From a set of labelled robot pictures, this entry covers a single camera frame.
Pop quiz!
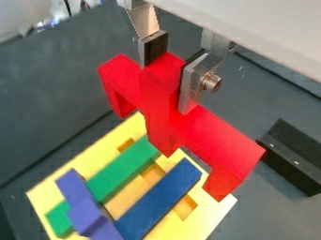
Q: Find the red cross-shaped block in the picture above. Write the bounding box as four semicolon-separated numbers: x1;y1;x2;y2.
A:
98;52;265;201

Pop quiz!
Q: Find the purple cross-shaped block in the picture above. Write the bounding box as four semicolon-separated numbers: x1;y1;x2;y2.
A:
55;169;125;240

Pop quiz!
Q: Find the blue bar block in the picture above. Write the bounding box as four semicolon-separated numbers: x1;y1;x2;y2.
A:
116;158;202;240

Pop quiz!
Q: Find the yellow base board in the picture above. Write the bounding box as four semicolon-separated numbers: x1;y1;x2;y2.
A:
27;113;237;240

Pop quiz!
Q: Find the black block holder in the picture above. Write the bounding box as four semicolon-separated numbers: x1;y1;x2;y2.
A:
257;119;321;197

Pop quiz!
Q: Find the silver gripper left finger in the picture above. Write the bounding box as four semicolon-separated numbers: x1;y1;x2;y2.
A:
117;0;169;68

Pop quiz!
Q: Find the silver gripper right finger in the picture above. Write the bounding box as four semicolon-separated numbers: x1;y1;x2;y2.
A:
178;29;237;114

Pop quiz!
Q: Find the green bar block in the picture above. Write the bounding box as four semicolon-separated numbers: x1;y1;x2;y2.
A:
46;136;161;238

